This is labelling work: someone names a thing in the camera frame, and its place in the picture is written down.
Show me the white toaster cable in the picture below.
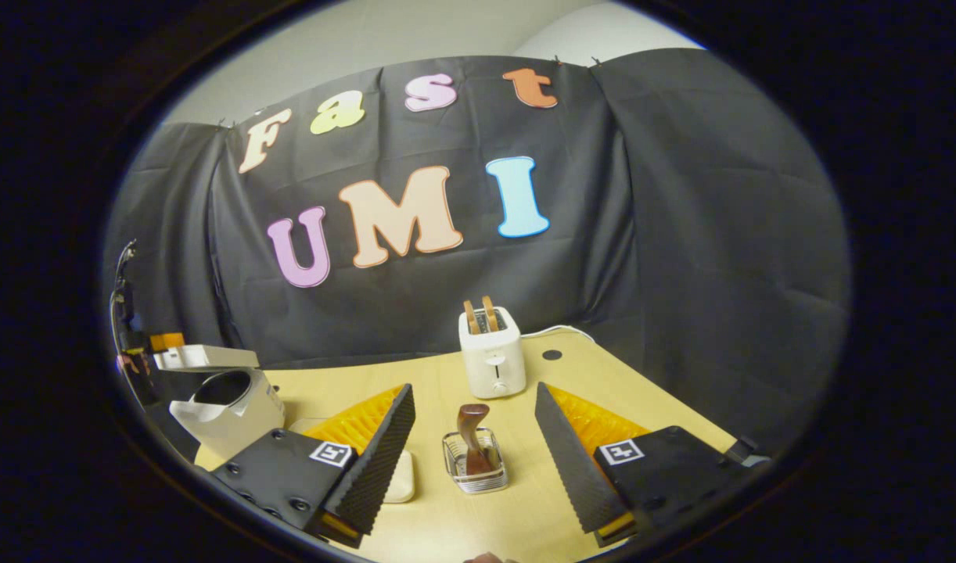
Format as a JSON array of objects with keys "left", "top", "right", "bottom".
[{"left": 521, "top": 325, "right": 596, "bottom": 345}]

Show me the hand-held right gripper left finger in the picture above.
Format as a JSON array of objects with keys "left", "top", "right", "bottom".
[{"left": 210, "top": 383, "right": 416, "bottom": 548}]

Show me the black backdrop cloth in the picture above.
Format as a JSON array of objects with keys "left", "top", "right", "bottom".
[{"left": 102, "top": 48, "right": 850, "bottom": 454}]

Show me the white toaster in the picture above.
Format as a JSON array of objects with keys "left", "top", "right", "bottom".
[{"left": 458, "top": 307, "right": 527, "bottom": 400}]

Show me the metal wire chopstick holder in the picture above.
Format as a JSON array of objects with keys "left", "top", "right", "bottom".
[{"left": 442, "top": 429, "right": 509, "bottom": 495}]

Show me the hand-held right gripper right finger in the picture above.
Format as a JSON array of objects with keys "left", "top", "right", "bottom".
[{"left": 534, "top": 382, "right": 753, "bottom": 548}]

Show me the brown wooden spoon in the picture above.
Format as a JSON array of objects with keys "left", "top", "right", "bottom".
[{"left": 458, "top": 403, "right": 494, "bottom": 475}]

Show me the white rice cooker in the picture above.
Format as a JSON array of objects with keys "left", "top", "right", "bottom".
[{"left": 153, "top": 344, "right": 287, "bottom": 462}]

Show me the clear container of rice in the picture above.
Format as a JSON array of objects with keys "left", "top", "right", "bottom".
[{"left": 290, "top": 418, "right": 416, "bottom": 504}]

